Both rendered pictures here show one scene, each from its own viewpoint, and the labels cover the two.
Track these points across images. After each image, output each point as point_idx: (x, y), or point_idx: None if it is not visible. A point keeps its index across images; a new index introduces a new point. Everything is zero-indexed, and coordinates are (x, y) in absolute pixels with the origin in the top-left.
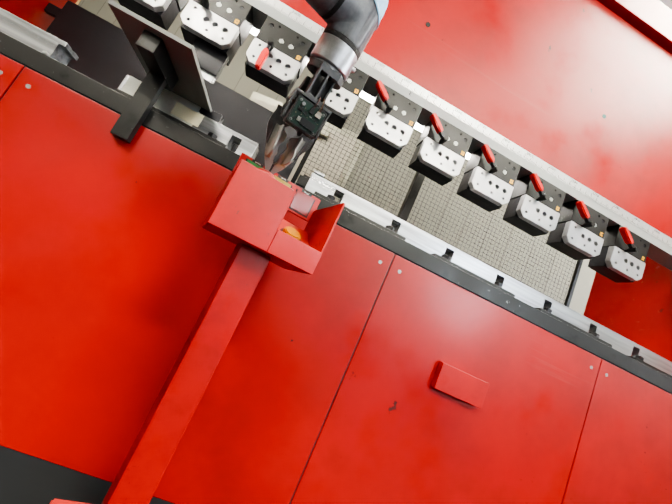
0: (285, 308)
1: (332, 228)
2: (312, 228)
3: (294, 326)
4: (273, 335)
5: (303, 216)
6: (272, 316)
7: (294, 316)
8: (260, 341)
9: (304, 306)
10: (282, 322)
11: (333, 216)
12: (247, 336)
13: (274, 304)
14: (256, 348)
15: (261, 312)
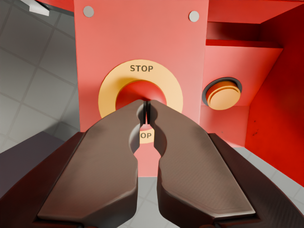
0: (254, 5)
1: (269, 164)
2: (289, 64)
3: (263, 17)
4: (236, 18)
5: (303, 1)
6: (236, 8)
7: (265, 12)
8: (222, 18)
9: (284, 7)
10: (248, 13)
11: (291, 158)
12: (209, 14)
13: (240, 1)
14: (218, 21)
15: (223, 4)
